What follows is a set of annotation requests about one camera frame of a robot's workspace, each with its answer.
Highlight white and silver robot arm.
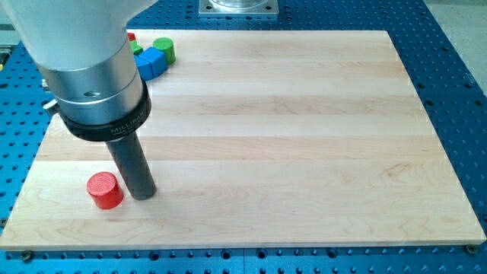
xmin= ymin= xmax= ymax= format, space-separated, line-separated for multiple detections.
xmin=1 ymin=0 xmax=155 ymax=142

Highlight light wooden board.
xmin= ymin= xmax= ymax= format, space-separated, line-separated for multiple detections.
xmin=1 ymin=30 xmax=486 ymax=251

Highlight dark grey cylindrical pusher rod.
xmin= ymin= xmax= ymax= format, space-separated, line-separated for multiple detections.
xmin=106 ymin=132 xmax=157 ymax=200

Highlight blue cube block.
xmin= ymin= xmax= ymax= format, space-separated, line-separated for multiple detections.
xmin=139 ymin=47 xmax=168 ymax=79

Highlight green cylinder block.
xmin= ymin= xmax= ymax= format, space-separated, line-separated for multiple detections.
xmin=152 ymin=37 xmax=176 ymax=65

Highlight small green block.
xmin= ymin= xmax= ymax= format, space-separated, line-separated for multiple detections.
xmin=129 ymin=40 xmax=144 ymax=56

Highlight red cylinder block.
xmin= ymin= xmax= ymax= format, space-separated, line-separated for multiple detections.
xmin=86 ymin=171 xmax=124 ymax=210

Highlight small red block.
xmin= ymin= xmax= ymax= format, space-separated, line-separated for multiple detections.
xmin=127 ymin=33 xmax=136 ymax=41

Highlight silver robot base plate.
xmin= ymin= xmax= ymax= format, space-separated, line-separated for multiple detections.
xmin=199 ymin=0 xmax=279 ymax=15

